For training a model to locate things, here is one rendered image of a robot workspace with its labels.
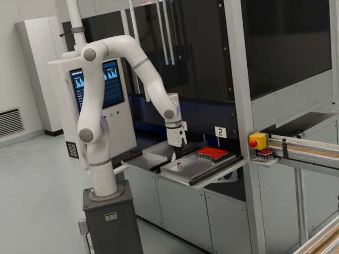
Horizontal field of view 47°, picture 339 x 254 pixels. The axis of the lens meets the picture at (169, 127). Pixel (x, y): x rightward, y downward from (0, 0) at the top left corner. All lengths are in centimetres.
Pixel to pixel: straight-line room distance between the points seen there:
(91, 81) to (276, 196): 132
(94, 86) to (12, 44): 541
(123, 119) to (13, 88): 457
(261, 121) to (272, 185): 42
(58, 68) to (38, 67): 433
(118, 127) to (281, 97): 117
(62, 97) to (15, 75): 467
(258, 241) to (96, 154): 110
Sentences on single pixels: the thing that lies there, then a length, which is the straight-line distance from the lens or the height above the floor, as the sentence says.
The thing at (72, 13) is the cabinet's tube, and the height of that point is 183.
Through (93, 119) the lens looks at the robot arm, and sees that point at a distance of 191.
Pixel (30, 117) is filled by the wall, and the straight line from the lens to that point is 736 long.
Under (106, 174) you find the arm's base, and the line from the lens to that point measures 203.
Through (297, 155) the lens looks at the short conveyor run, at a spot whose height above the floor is 92.
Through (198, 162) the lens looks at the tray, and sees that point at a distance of 225.
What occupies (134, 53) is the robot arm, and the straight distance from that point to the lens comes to 183.
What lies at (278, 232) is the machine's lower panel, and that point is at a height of 32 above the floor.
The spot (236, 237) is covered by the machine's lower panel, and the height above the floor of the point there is 32.
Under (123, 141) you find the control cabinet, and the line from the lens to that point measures 286.
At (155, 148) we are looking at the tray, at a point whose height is 89.
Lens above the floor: 171
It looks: 16 degrees down
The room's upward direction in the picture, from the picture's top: 9 degrees counter-clockwise
